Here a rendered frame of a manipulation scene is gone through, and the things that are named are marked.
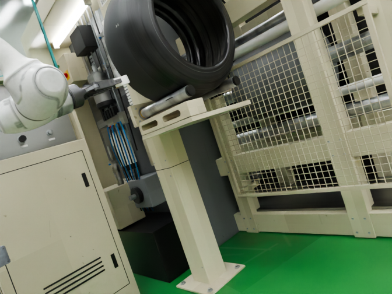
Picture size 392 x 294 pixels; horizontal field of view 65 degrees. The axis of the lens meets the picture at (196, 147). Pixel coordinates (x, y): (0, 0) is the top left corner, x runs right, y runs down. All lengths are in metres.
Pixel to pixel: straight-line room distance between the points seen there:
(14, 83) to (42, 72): 0.08
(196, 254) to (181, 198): 0.29
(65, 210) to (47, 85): 0.94
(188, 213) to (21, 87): 0.99
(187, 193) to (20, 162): 0.78
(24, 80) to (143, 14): 0.53
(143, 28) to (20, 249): 1.07
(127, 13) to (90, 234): 1.05
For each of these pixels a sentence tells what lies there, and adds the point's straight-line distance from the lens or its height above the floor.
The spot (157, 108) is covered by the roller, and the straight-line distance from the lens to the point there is 1.32.
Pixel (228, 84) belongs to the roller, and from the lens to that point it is 1.38.
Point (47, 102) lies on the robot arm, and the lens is 0.81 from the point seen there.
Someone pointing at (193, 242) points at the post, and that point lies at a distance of 1.59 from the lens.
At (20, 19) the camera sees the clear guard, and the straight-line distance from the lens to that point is 1.88.
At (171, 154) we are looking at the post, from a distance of 1.51.
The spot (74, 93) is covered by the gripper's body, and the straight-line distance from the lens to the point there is 1.03.
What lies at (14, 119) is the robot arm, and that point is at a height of 0.93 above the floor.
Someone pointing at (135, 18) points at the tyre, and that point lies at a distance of 1.19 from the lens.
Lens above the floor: 0.75
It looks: 3 degrees down
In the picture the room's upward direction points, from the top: 19 degrees counter-clockwise
